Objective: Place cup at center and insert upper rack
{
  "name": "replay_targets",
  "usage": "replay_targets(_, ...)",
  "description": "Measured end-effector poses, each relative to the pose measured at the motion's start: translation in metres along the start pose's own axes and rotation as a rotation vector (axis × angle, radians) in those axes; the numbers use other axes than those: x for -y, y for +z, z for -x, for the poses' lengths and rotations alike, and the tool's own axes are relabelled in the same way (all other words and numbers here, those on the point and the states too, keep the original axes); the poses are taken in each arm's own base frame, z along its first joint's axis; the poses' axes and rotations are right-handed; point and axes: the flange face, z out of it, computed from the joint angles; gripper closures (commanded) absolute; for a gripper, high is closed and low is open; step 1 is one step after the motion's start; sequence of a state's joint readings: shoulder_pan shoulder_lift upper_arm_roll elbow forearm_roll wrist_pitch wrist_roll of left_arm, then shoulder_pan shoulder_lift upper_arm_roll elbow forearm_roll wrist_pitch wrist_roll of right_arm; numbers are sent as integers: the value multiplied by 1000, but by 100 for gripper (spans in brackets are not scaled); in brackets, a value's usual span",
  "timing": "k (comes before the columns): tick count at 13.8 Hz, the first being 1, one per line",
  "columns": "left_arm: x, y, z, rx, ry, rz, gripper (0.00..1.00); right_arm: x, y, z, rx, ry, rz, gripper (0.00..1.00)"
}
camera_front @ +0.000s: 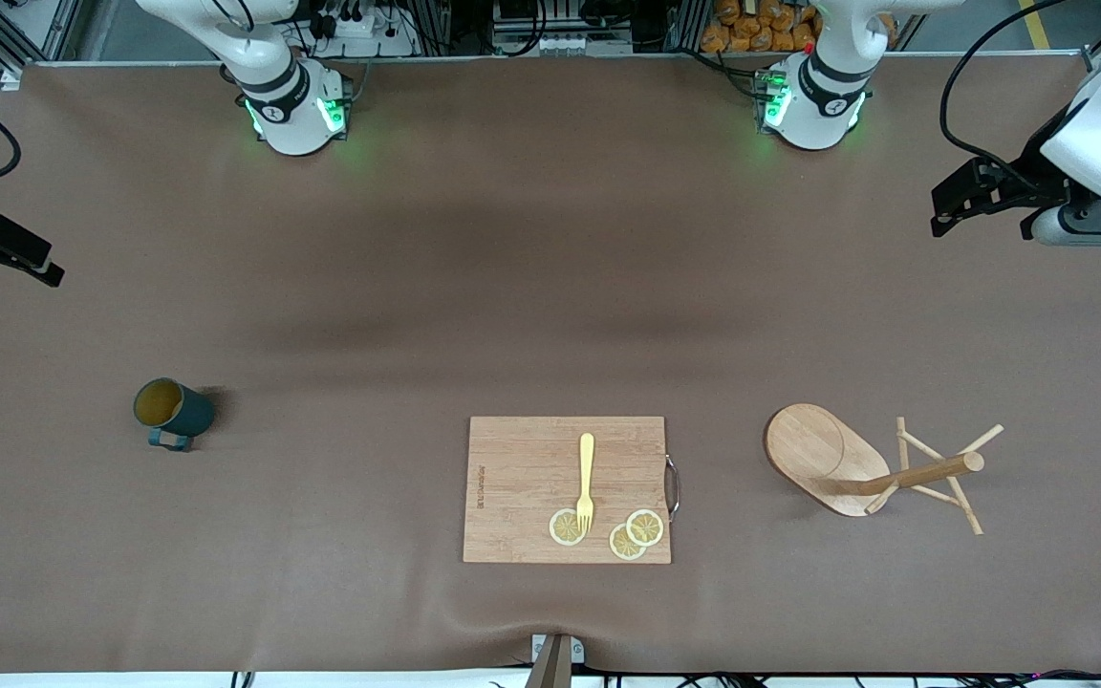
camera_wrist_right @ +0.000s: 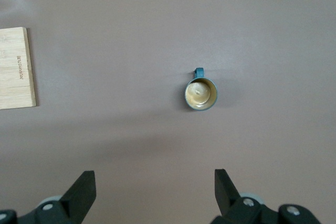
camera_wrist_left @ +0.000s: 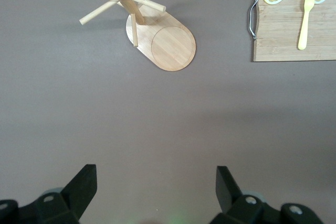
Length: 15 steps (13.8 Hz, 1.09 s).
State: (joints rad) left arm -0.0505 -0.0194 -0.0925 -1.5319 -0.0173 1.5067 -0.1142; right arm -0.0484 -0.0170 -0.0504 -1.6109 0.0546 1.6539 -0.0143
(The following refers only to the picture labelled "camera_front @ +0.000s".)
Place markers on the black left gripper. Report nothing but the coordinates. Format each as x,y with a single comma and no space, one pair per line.
1025,180

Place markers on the teal cup yellow inside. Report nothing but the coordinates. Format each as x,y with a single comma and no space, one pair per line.
189,411

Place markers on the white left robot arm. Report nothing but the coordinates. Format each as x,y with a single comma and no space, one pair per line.
813,110

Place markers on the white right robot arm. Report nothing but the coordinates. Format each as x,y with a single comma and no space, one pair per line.
285,115

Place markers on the wooden cup rack with pegs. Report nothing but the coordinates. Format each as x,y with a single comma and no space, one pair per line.
813,449

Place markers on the brown table mat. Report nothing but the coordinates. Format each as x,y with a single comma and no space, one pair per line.
417,287

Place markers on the white power strip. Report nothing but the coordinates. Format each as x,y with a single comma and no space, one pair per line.
359,29

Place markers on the lemon slice overlapping its neighbour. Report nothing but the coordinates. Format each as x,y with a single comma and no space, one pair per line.
646,526

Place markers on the yellow plastic fork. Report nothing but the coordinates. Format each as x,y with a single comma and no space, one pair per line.
587,459

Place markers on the lemon slice partly covered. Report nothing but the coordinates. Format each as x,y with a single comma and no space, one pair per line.
619,547

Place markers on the lemon slice under fork tines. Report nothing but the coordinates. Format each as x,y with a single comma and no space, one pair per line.
565,530

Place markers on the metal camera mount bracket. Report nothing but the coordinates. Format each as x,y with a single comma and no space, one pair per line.
555,664

